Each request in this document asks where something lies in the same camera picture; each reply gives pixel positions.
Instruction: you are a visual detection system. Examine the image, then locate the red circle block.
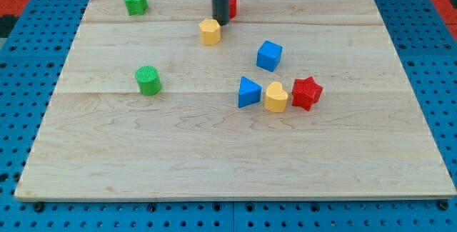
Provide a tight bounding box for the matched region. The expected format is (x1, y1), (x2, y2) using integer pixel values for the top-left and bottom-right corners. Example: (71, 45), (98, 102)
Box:
(229, 0), (237, 19)

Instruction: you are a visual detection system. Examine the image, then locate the wooden board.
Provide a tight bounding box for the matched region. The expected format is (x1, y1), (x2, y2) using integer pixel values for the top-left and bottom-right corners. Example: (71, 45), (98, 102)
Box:
(15, 0), (456, 202)

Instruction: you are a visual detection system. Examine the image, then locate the blue triangle block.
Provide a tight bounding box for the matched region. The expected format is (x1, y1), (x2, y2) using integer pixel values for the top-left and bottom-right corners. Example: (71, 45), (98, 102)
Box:
(238, 76), (262, 108)

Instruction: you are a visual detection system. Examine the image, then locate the yellow heart block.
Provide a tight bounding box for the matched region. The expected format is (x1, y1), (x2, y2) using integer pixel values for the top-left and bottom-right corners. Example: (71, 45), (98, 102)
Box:
(264, 81), (288, 113)

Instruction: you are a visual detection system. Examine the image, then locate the blue cube block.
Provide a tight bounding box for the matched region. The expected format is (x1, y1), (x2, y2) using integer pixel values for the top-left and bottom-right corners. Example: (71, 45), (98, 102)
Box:
(256, 41), (283, 72)

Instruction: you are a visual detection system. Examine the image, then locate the yellow hexagon block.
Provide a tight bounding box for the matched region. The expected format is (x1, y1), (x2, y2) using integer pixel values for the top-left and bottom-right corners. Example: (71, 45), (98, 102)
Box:
(199, 19), (221, 46)

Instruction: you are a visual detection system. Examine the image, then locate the red star block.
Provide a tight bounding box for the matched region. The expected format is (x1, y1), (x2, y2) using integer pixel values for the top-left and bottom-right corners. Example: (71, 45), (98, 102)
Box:
(292, 76), (323, 111)

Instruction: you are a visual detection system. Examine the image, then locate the green cylinder block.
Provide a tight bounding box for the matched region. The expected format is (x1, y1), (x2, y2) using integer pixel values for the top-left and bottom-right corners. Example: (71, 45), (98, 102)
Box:
(135, 66), (162, 96)

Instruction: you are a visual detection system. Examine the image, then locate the green star block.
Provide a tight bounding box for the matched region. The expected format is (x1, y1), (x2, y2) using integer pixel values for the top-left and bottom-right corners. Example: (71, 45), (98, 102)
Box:
(124, 0), (149, 16)

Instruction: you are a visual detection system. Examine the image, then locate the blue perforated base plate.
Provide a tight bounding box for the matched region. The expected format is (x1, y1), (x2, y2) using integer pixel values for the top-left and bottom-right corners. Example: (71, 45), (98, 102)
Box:
(1, 0), (456, 231)

